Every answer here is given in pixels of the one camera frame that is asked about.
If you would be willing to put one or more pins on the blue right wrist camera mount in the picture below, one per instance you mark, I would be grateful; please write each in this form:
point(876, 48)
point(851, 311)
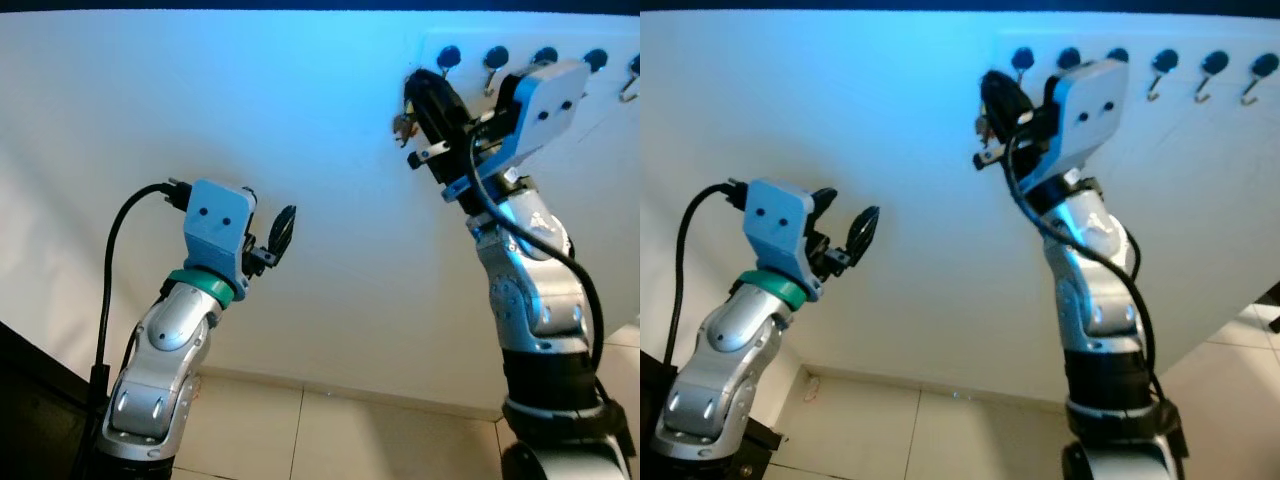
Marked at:
point(545, 110)
point(1085, 110)

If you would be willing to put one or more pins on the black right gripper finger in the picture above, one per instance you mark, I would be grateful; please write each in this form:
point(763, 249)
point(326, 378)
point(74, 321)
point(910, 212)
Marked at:
point(1015, 95)
point(1000, 120)
point(445, 98)
point(428, 122)

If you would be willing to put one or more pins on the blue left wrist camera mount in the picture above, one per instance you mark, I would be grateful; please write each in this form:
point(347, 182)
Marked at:
point(780, 225)
point(215, 225)

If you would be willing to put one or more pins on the black wall hook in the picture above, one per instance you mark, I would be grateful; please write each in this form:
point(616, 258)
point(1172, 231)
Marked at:
point(1068, 57)
point(596, 60)
point(634, 66)
point(546, 54)
point(1214, 62)
point(1163, 62)
point(1118, 54)
point(449, 57)
point(496, 57)
point(1265, 66)
point(1022, 57)

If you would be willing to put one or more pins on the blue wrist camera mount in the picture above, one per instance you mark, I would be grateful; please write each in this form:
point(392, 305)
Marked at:
point(1085, 110)
point(215, 225)
point(545, 110)
point(780, 225)

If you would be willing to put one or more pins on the small metal key bunch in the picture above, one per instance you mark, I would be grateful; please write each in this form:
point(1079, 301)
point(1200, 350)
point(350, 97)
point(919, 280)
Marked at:
point(403, 128)
point(983, 128)

